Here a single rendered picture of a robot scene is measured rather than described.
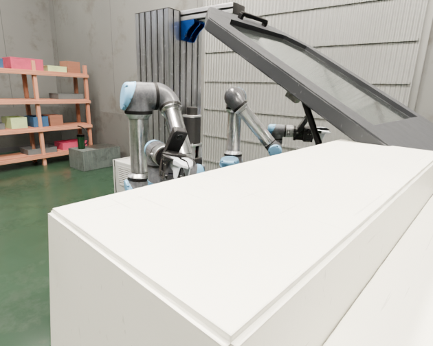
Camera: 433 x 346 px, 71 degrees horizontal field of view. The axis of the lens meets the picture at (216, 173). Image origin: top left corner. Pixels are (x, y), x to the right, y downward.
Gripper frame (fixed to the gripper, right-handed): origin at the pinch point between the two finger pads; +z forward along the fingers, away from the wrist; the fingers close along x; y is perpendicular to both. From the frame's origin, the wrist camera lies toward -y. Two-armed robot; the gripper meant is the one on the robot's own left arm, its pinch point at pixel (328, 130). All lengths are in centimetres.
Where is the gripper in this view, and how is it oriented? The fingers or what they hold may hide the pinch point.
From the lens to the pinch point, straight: 192.6
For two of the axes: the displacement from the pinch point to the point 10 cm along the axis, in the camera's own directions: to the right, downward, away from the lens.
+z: 9.8, 0.9, -1.9
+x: -2.1, 3.8, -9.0
